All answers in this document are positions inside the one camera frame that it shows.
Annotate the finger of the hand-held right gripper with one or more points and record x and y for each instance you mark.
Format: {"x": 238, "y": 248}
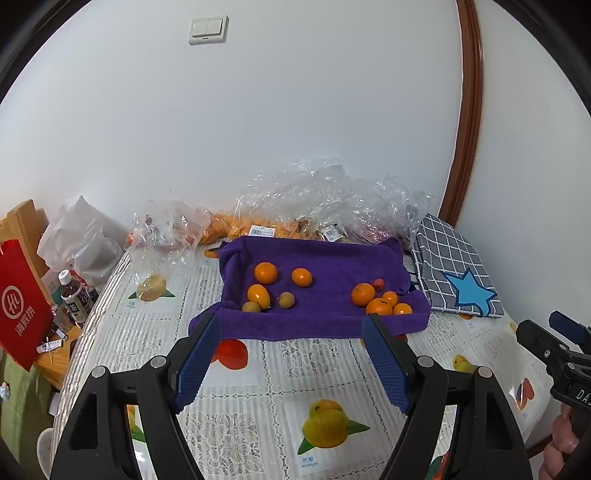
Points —
{"x": 538, "y": 339}
{"x": 570, "y": 326}

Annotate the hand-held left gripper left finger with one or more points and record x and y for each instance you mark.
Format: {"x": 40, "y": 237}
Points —
{"x": 198, "y": 360}

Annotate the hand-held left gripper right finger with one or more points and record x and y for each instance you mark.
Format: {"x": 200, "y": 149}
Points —
{"x": 385, "y": 364}

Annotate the large orange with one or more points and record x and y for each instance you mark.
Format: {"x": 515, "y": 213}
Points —
{"x": 363, "y": 294}

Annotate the small yellow-green fruit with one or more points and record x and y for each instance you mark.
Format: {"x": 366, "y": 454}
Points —
{"x": 286, "y": 300}
{"x": 251, "y": 306}

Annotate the small red fruit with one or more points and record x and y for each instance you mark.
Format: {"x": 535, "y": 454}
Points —
{"x": 379, "y": 284}

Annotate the purple towel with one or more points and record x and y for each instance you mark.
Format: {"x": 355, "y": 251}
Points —
{"x": 323, "y": 263}

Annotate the person's right hand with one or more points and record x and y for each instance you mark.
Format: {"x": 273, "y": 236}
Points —
{"x": 564, "y": 434}

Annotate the fruit print lace tablecloth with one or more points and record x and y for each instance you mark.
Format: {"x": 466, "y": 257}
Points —
{"x": 277, "y": 364}

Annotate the grey checked cushion blue star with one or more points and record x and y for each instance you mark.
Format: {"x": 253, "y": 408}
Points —
{"x": 438, "y": 249}

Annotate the dark drink bottle red label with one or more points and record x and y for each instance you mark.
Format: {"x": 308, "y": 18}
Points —
{"x": 88, "y": 286}

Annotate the clear plastic bag of oranges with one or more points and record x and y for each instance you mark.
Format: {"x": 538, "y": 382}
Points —
{"x": 231, "y": 226}

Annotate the dark drink bottle white cap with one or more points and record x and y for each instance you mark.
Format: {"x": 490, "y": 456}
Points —
{"x": 74, "y": 300}

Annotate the wooden side table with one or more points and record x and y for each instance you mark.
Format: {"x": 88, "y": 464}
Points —
{"x": 55, "y": 364}

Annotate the small clear plastic bag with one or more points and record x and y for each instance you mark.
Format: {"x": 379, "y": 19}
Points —
{"x": 161, "y": 221}

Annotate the white plastic bag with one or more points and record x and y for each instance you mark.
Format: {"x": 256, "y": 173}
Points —
{"x": 78, "y": 235}

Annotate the white round object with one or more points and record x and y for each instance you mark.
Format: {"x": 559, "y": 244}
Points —
{"x": 44, "y": 450}

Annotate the red paper bag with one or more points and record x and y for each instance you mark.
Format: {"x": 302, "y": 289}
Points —
{"x": 23, "y": 314}

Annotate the crumpled clear plastic bag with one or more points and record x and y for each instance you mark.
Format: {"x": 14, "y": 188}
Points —
{"x": 323, "y": 194}

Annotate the brown wooden door frame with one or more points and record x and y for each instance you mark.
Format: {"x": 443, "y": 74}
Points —
{"x": 468, "y": 115}

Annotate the white wall light switch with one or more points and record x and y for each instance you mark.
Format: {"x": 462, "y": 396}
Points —
{"x": 207, "y": 29}

